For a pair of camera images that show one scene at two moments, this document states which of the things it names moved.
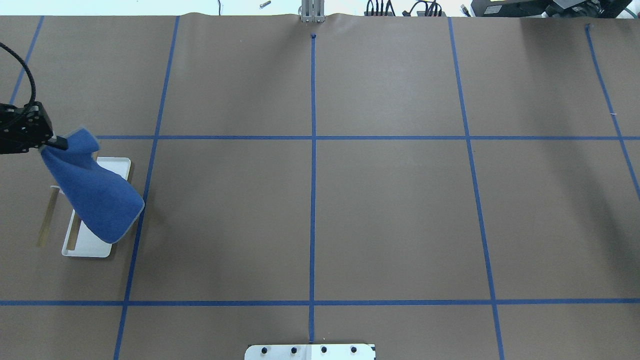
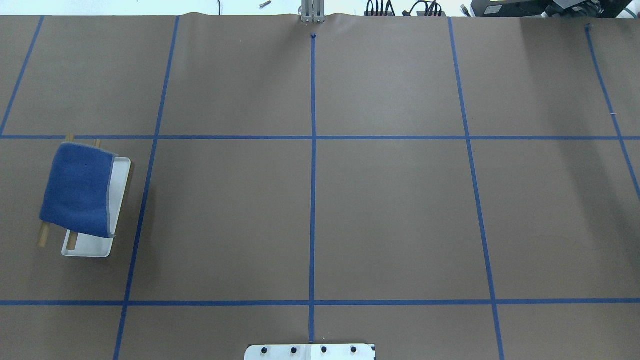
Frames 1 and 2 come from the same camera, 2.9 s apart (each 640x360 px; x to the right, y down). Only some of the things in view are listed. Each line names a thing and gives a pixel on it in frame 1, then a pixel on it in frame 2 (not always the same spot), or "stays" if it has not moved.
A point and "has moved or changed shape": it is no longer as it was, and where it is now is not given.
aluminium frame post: [312, 11] stays
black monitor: [550, 8] stays
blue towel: [104, 201] has moved or changed shape
